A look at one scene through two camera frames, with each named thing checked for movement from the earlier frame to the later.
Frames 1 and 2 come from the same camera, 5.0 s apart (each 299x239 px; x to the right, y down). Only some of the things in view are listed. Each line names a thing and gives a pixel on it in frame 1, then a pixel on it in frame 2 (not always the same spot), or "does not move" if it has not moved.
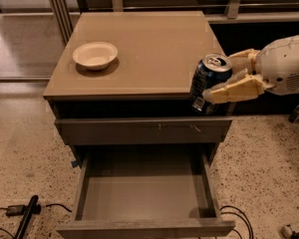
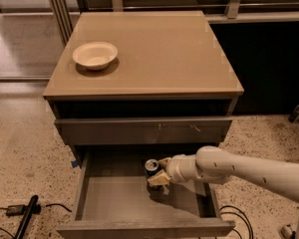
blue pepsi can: (211, 71) to (150, 166)
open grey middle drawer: (147, 192) does not move
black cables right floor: (241, 218) does not move
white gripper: (283, 67) to (174, 170)
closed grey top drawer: (144, 130) does not move
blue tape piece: (74, 163) does not move
